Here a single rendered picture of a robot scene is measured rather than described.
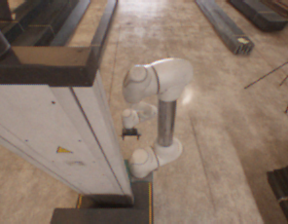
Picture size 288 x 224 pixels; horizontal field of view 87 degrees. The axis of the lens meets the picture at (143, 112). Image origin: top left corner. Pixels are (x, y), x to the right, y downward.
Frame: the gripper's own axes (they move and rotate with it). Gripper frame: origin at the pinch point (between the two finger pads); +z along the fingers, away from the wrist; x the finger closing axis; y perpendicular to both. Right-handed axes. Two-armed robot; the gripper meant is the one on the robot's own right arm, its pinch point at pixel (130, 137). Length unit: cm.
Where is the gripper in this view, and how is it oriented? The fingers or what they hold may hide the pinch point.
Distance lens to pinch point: 142.6
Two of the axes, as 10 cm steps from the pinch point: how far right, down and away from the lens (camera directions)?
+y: 0.0, 7.9, -6.2
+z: 0.0, 6.2, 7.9
